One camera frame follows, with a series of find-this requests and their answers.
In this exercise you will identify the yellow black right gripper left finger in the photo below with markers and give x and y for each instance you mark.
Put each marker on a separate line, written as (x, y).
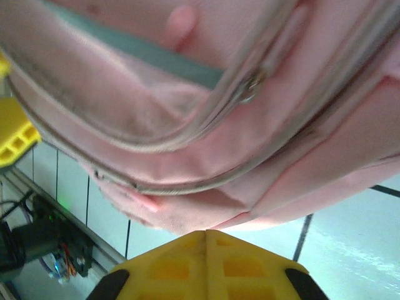
(168, 275)

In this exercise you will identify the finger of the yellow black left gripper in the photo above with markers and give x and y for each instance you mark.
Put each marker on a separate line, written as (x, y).
(4, 65)
(15, 131)

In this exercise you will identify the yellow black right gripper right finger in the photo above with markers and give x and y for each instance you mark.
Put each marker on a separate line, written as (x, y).
(250, 275)

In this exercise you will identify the pink student backpack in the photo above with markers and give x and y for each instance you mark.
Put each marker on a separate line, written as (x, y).
(218, 125)

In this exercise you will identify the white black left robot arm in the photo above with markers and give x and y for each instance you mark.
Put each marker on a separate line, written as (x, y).
(28, 243)

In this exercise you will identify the aluminium rail frame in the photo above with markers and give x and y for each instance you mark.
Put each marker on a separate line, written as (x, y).
(103, 250)

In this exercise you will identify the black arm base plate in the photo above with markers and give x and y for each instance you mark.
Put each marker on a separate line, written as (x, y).
(81, 250)

